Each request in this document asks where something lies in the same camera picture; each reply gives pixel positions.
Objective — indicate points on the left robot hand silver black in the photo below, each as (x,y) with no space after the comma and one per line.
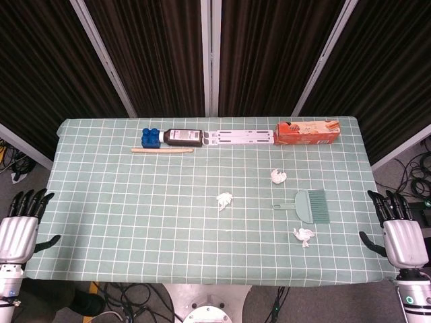
(17,235)

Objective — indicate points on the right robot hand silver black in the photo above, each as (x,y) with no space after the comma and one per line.
(404,242)

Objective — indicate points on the white paper ball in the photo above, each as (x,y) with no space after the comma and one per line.
(303,236)
(279,176)
(224,201)

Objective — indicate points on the small green hand broom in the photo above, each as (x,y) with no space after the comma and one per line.
(303,208)

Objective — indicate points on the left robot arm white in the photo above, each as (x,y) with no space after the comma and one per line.
(8,289)

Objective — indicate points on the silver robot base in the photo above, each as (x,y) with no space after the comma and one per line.
(205,303)

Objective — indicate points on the olive trouser leg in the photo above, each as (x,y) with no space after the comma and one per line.
(43,299)

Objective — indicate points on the black shoe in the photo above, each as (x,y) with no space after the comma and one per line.
(85,301)

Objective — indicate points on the green checked tablecloth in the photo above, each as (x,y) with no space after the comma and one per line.
(134,218)

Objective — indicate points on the orange cardboard box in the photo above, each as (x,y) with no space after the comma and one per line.
(306,133)

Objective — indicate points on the dark pleated curtain panel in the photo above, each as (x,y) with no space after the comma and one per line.
(380,74)
(151,57)
(40,74)
(269,57)

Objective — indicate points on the blue toy building block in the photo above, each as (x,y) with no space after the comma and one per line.
(150,138)

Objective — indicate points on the beige wooden stick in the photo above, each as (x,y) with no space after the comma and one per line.
(161,150)

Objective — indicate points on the brown bottle with label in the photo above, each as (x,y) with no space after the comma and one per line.
(183,138)

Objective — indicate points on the white flat package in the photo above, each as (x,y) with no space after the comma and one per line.
(239,137)

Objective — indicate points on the aluminium frame post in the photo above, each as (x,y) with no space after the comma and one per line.
(210,57)
(400,146)
(23,144)
(102,57)
(325,57)

